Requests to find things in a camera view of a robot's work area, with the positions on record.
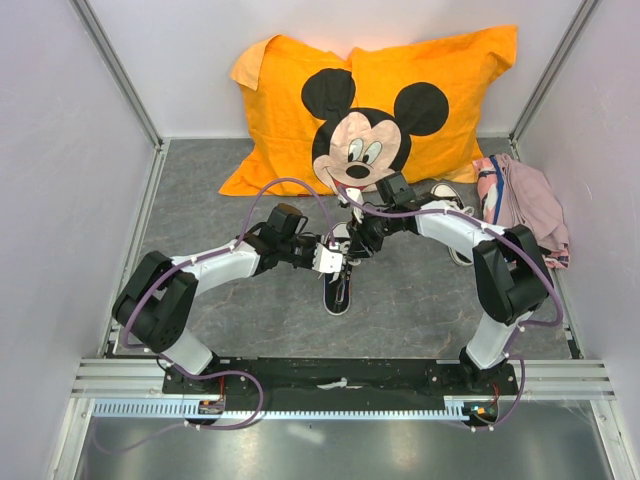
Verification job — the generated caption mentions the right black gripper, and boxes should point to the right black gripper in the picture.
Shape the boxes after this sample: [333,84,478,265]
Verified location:
[346,207,398,262]

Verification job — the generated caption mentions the black canvas sneaker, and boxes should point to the black canvas sneaker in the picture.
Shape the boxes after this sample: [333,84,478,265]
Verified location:
[323,222,353,316]

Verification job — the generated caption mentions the white shoelace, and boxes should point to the white shoelace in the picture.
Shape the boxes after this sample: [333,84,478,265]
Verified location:
[323,239,361,282]

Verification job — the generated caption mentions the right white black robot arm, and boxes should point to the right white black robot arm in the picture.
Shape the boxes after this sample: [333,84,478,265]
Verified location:
[337,173,556,394]

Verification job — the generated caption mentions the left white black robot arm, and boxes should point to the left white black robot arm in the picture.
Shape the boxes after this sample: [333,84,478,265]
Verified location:
[112,203,328,393]

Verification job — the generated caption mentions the white tape scrap on base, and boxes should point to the white tape scrap on base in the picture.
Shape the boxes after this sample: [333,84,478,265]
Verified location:
[317,377,363,391]

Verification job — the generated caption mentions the orange Mickey Mouse pillow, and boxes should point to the orange Mickey Mouse pillow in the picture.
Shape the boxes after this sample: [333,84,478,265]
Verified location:
[221,25,518,196]

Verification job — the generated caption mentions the pink folded cloth pile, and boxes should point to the pink folded cloth pile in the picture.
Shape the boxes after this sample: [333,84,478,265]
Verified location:
[473,154,570,269]

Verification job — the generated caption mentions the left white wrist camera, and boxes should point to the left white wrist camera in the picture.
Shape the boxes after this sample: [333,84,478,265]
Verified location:
[312,241,348,274]

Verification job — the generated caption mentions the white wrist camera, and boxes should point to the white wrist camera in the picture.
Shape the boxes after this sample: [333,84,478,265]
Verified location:
[312,241,348,274]
[337,185,364,224]

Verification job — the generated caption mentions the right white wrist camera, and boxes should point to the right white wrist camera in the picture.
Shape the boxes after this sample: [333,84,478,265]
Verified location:
[337,185,364,224]

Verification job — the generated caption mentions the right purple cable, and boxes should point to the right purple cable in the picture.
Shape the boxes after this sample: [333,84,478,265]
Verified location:
[335,184,564,433]

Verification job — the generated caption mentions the purple cable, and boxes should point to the purple cable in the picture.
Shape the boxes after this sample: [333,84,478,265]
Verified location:
[335,184,564,433]
[91,177,341,455]

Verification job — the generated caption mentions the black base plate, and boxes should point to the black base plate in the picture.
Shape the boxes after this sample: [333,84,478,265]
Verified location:
[162,357,518,413]

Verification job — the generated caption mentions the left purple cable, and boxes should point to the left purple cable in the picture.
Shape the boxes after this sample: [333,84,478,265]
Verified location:
[91,177,341,455]

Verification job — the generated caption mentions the slotted grey cable duct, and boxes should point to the slotted grey cable duct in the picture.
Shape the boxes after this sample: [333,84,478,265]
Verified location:
[93,398,478,421]

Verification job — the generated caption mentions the right aluminium frame post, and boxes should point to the right aluminium frame post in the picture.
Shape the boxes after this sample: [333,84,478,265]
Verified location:
[509,0,601,149]

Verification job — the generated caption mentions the aluminium frame post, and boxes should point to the aluminium frame post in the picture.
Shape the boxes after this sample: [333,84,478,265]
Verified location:
[70,0,164,150]
[509,0,601,149]

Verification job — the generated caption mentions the aluminium front rail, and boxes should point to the aluminium front rail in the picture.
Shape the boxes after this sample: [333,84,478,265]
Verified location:
[72,358,615,401]

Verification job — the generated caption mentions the left aluminium frame post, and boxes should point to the left aluminium frame post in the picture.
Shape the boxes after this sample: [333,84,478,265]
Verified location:
[70,0,164,150]

